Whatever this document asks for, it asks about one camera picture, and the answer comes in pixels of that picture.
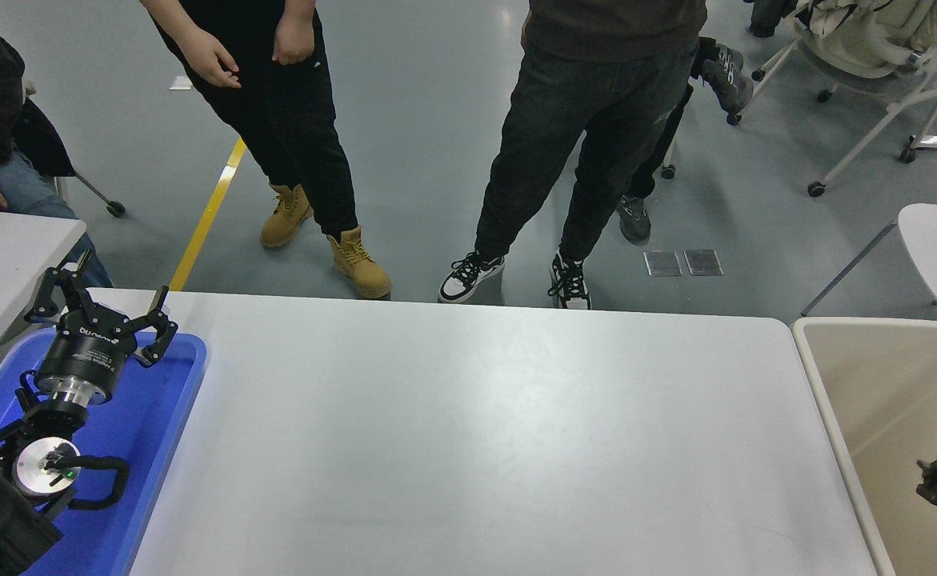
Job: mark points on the cream jacket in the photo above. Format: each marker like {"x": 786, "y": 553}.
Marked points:
{"x": 868, "y": 36}

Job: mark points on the white-framed rolling chair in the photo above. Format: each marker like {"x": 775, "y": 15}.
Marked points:
{"x": 876, "y": 80}

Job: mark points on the person in tan boots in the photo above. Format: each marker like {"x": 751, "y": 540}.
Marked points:
{"x": 292, "y": 120}

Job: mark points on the large pale bin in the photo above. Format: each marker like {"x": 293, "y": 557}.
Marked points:
{"x": 876, "y": 416}

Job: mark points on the white paper scrap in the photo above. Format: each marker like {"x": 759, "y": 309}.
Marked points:
{"x": 180, "y": 82}

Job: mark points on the blue plastic tray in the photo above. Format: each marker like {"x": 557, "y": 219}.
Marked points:
{"x": 140, "y": 448}

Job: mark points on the grey rolling stool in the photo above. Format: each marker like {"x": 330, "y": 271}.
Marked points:
{"x": 667, "y": 170}

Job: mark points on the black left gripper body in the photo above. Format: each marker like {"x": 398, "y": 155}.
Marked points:
{"x": 84, "y": 352}

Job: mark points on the white side table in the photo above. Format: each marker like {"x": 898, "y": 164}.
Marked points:
{"x": 4, "y": 256}

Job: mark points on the grey office chair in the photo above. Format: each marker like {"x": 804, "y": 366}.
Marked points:
{"x": 114, "y": 209}

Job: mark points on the person in grey shoes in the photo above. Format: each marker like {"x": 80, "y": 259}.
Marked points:
{"x": 634, "y": 220}

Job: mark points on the person's right forearm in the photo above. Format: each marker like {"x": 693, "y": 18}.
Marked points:
{"x": 168, "y": 20}

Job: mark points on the metal floor plate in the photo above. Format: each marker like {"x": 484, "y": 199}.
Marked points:
{"x": 703, "y": 262}
{"x": 662, "y": 263}

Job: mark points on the person in black-white sneakers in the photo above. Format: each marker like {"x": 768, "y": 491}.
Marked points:
{"x": 588, "y": 104}

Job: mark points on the person's right hand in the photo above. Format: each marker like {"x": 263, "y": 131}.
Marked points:
{"x": 206, "y": 58}

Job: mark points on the person's left forearm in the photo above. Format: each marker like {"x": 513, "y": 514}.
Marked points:
{"x": 298, "y": 6}

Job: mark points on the person's left hand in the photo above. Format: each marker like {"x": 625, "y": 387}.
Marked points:
{"x": 294, "y": 40}

